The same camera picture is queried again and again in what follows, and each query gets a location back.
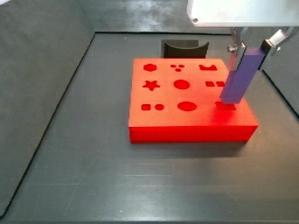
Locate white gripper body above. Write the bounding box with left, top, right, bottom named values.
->
left=187, top=0, right=299, bottom=28

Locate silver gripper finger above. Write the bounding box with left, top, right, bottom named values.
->
left=258, top=26, right=299, bottom=71
left=227, top=27, right=249, bottom=70

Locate blue rectangular peg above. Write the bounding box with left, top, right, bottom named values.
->
left=221, top=47, right=266, bottom=104

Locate black curved holder stand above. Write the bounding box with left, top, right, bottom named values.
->
left=162, top=39, right=210, bottom=59

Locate red shape sorting block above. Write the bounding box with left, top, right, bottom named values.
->
left=129, top=58, right=258, bottom=143

